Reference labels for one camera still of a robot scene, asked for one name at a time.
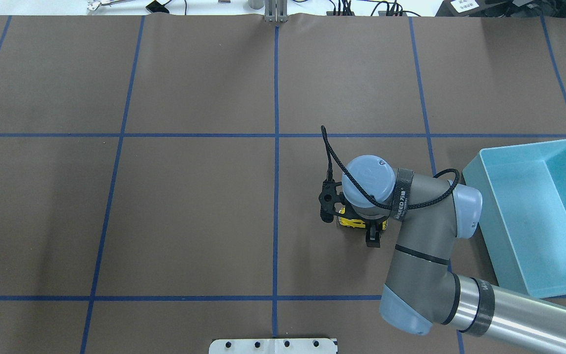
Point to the aluminium frame post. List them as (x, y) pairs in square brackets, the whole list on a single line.
[(275, 11)]

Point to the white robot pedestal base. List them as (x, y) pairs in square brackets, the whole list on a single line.
[(275, 346)]

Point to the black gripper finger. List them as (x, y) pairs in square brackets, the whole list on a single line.
[(374, 231)]

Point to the light blue plastic bin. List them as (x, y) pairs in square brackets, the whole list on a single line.
[(523, 217)]

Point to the yellow beetle toy car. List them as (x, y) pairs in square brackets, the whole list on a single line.
[(356, 223)]

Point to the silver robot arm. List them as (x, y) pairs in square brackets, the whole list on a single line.
[(420, 290)]

